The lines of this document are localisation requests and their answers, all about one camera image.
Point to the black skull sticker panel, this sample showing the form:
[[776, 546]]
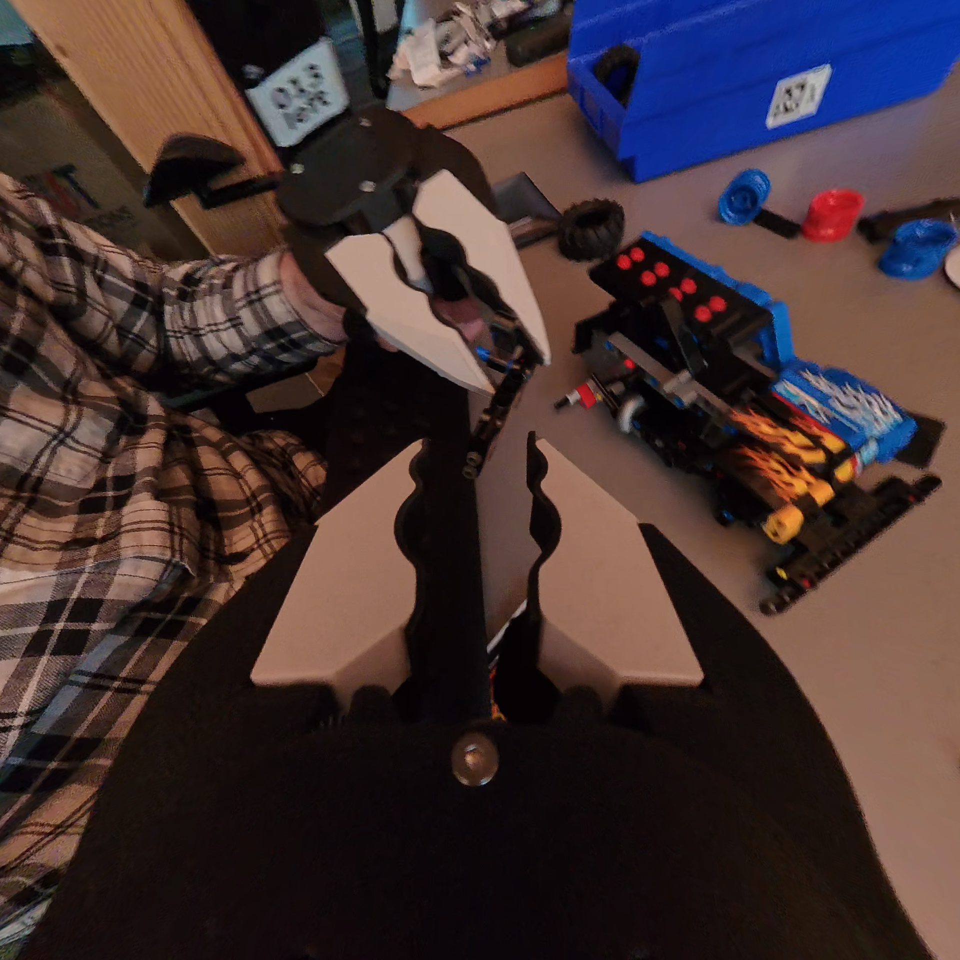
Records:
[[499, 405]]

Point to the person's left forearm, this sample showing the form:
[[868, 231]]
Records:
[[150, 300]]

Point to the black dotted mat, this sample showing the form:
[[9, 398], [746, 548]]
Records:
[[442, 600]]

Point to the black pin connector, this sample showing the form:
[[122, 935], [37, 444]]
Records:
[[776, 223]]

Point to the white paper slips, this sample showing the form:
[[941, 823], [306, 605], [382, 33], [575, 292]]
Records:
[[442, 37]]

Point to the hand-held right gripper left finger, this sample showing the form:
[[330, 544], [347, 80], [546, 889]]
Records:
[[337, 600]]

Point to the person's plaid shirt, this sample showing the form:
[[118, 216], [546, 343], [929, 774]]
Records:
[[112, 525]]

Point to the black rubber tyre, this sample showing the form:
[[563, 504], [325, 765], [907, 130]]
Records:
[[592, 229], [615, 71]]

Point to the wooden edged table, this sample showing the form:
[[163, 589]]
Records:
[[450, 94]]

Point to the red wheel hub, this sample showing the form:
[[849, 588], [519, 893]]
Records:
[[832, 215]]

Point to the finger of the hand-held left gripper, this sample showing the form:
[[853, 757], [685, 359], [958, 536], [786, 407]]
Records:
[[487, 247], [390, 307]]

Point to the blue wheel hub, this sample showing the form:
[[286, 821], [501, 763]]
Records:
[[742, 196], [919, 249]]

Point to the black connector block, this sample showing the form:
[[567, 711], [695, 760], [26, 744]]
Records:
[[907, 217]]

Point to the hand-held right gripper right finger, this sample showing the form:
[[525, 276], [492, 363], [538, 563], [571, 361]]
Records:
[[607, 600]]

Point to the black blue brick truck model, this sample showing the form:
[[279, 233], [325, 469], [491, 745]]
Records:
[[712, 375]]

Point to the blue bin with tag label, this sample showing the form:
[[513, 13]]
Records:
[[712, 75]]

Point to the dark grey panel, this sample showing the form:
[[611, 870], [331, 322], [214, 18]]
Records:
[[525, 202]]

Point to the grey desk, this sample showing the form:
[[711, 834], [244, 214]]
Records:
[[675, 675]]

